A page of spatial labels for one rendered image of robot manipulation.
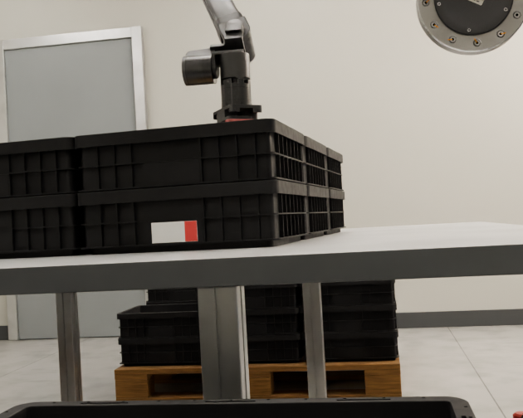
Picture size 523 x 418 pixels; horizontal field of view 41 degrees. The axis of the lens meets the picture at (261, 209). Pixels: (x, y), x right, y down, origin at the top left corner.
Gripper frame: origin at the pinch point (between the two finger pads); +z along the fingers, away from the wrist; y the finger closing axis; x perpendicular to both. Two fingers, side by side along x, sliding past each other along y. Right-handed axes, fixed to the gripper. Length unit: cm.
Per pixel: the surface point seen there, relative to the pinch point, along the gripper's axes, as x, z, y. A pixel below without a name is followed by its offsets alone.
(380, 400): -16, 28, 74
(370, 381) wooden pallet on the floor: 98, 79, -121
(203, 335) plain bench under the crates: -16.4, 29.0, 25.9
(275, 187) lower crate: 2.8, 6.5, 10.5
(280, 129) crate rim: 5.7, -4.2, 7.1
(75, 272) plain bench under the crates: -33.7, 18.8, 21.2
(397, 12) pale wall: 210, -119, -257
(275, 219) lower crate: 3.2, 12.3, 8.9
